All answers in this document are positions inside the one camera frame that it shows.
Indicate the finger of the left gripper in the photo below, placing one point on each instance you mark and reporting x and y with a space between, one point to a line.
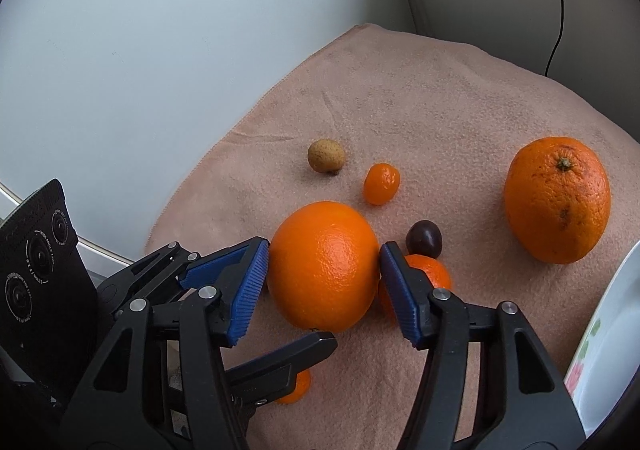
273 376
156 278

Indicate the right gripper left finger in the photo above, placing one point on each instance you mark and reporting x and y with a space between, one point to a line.
157 381

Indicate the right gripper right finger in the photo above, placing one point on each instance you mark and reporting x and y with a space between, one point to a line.
488 382

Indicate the small orange kumquat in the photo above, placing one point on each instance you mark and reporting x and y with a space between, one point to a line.
303 383
381 184

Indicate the large smooth orange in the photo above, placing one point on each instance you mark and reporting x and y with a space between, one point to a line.
323 267

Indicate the small mandarin with stem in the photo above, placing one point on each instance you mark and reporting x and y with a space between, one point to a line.
435 271

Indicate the brown longan fruit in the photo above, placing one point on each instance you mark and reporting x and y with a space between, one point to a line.
326 156

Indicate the dark red cherry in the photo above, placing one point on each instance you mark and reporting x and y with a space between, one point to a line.
424 238

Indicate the large rough orange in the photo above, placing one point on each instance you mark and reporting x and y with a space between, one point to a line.
557 199

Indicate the white floral plate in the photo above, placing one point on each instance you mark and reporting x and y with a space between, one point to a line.
607 356

